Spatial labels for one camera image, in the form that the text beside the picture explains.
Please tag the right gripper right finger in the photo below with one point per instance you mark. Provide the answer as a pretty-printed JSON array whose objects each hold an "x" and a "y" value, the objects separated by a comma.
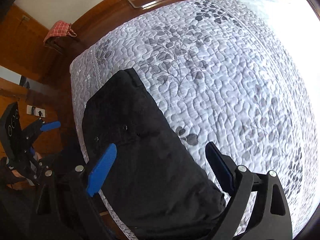
[{"x": 257, "y": 208}]

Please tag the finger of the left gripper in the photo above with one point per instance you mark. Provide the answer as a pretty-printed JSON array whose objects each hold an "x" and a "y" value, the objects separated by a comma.
[{"x": 50, "y": 126}]

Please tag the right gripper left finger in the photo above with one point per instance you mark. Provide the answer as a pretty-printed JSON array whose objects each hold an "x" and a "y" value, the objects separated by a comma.
[{"x": 84, "y": 181}]

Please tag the black quilted pants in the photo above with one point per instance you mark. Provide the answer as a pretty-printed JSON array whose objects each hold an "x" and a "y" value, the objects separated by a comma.
[{"x": 154, "y": 186}]

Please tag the red checked cloth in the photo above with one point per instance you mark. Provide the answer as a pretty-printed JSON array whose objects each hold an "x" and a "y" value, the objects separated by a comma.
[{"x": 58, "y": 30}]

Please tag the grey quilted bedspread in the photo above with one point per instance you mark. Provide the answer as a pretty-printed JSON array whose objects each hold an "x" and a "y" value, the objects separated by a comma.
[{"x": 243, "y": 74}]

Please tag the white wall socket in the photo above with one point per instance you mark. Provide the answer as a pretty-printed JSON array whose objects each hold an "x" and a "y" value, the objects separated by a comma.
[{"x": 35, "y": 111}]

